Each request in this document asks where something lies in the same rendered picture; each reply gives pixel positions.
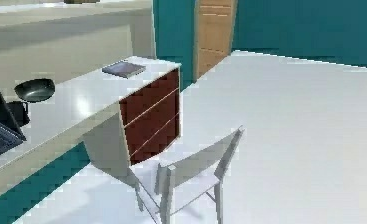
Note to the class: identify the white chair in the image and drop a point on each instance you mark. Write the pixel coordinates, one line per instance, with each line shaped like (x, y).
(194, 166)

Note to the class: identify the grey flat book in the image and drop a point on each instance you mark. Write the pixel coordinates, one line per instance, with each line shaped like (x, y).
(123, 69)

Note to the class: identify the light wooden room door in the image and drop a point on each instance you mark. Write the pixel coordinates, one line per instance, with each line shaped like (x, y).
(212, 36)

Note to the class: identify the white desk with red drawers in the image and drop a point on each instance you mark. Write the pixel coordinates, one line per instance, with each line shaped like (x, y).
(91, 100)

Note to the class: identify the cream cupboard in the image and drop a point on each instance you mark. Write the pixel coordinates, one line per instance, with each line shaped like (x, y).
(67, 36)

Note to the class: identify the black bowl lamp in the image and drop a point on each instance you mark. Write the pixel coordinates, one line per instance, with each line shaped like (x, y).
(34, 90)

